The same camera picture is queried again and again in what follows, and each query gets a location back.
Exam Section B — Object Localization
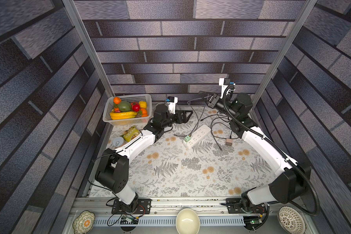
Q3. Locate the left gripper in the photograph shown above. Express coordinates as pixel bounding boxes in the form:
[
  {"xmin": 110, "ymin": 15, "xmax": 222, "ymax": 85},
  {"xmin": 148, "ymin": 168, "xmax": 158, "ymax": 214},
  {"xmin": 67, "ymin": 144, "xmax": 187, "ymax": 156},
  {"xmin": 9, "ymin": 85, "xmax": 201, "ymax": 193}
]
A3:
[{"xmin": 160, "ymin": 109, "xmax": 192, "ymax": 130}]

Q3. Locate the black charging cable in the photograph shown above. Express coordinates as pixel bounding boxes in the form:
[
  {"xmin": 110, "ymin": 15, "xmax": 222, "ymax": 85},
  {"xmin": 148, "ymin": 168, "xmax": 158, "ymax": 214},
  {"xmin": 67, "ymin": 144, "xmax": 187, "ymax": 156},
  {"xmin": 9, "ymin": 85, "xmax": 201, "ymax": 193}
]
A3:
[{"xmin": 174, "ymin": 96, "xmax": 240, "ymax": 152}]

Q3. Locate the green charger plug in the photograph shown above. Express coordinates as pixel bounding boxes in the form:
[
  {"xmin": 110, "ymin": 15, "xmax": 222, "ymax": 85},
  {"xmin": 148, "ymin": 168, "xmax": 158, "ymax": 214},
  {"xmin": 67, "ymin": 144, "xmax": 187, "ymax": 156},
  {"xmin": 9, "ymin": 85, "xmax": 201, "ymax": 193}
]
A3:
[{"xmin": 184, "ymin": 135, "xmax": 192, "ymax": 142}]

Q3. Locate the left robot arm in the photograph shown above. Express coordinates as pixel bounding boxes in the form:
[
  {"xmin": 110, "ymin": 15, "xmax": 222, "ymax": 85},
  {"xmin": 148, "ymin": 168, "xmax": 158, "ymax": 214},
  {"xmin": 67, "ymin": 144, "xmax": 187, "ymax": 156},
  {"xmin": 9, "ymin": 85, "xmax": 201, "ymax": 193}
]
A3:
[{"xmin": 95, "ymin": 104, "xmax": 193, "ymax": 214}]

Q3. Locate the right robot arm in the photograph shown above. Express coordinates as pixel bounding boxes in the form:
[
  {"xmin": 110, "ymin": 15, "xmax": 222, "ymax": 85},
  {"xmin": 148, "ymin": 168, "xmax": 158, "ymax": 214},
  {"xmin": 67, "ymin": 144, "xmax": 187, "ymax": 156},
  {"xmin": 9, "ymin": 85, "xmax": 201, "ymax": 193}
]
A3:
[{"xmin": 206, "ymin": 93, "xmax": 320, "ymax": 216}]

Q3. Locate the white power strip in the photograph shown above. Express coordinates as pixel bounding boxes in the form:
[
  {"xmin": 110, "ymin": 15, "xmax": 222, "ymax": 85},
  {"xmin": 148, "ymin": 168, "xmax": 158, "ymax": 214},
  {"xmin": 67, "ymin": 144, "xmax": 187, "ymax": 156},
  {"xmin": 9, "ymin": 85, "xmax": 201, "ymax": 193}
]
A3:
[{"xmin": 183, "ymin": 124, "xmax": 211, "ymax": 149}]

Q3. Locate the pink charger plug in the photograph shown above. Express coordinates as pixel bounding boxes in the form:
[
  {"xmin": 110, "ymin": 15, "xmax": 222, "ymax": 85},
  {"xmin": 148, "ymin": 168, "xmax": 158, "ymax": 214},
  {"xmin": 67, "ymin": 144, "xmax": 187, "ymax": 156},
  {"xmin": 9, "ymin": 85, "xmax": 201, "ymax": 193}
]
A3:
[{"xmin": 225, "ymin": 138, "xmax": 233, "ymax": 146}]

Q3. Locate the yellow corn chips bag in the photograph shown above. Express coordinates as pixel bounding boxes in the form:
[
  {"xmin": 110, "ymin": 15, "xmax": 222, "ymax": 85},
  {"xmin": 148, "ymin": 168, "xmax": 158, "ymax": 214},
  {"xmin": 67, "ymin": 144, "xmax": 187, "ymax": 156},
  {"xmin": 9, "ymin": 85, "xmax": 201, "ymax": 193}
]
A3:
[{"xmin": 121, "ymin": 126, "xmax": 141, "ymax": 142}]

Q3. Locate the green plastic mango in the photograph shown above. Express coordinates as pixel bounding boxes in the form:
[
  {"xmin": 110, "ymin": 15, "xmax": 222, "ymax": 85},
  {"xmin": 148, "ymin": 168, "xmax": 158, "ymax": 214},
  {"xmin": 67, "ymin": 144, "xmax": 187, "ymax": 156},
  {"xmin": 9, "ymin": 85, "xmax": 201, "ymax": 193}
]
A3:
[{"xmin": 118, "ymin": 100, "xmax": 132, "ymax": 112}]

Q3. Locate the white plastic fruit basket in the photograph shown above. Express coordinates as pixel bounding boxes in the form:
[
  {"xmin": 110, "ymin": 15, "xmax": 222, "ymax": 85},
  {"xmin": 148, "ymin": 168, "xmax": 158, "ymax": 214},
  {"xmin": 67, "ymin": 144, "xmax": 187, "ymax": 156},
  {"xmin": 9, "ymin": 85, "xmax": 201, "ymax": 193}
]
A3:
[{"xmin": 102, "ymin": 94, "xmax": 152, "ymax": 126}]

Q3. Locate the yellow plastic banana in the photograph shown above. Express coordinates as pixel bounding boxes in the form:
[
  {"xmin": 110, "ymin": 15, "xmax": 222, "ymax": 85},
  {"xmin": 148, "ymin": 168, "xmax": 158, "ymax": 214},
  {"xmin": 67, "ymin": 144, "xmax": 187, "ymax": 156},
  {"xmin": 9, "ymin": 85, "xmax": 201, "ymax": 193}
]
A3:
[{"xmin": 110, "ymin": 111, "xmax": 137, "ymax": 120}]

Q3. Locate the orange plastic tangerine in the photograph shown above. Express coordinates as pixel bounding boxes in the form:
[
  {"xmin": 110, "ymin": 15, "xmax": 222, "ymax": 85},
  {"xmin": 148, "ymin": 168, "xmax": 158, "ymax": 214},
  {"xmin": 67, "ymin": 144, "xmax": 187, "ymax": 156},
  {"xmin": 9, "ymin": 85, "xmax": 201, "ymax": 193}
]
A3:
[{"xmin": 113, "ymin": 97, "xmax": 122, "ymax": 105}]

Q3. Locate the pull-tab food can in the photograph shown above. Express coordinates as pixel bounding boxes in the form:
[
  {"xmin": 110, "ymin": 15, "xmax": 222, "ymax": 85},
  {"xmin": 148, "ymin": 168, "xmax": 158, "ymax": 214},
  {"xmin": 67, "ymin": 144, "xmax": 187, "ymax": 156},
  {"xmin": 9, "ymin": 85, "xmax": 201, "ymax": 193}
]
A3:
[{"xmin": 112, "ymin": 136, "xmax": 125, "ymax": 148}]

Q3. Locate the cream ceramic bowl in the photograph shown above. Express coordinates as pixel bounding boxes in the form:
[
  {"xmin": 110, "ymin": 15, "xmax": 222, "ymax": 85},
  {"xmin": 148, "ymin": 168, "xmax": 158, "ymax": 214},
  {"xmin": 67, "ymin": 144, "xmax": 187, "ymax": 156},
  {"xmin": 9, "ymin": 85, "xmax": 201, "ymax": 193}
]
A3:
[{"xmin": 175, "ymin": 208, "xmax": 200, "ymax": 234}]

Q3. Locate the white woven plate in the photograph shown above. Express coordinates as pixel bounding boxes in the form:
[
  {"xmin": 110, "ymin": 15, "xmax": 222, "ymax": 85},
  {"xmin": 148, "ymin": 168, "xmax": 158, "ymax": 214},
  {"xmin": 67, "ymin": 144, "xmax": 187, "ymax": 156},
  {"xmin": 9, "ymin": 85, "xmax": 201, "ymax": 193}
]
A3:
[{"xmin": 277, "ymin": 206, "xmax": 306, "ymax": 234}]

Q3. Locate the floral green dish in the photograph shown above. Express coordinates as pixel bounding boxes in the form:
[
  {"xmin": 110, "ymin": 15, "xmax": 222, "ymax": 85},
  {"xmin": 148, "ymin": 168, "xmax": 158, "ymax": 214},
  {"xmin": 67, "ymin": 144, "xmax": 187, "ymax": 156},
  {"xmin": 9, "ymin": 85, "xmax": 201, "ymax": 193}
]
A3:
[{"xmin": 72, "ymin": 211, "xmax": 96, "ymax": 234}]

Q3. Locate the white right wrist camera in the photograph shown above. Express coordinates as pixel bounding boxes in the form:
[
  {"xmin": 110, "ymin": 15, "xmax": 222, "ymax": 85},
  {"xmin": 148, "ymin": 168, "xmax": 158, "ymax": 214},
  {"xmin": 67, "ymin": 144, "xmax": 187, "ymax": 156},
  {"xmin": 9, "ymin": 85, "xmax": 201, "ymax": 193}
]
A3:
[{"xmin": 218, "ymin": 78, "xmax": 231, "ymax": 98}]

